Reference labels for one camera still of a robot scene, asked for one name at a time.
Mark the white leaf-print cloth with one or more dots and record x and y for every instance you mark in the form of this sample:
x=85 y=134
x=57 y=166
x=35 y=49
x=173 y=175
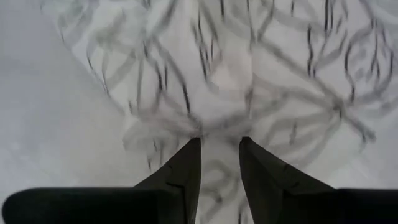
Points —
x=217 y=62

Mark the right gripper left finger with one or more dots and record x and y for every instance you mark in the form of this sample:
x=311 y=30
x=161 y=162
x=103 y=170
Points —
x=174 y=193

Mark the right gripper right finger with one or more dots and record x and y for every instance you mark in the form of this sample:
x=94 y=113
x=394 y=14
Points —
x=273 y=193

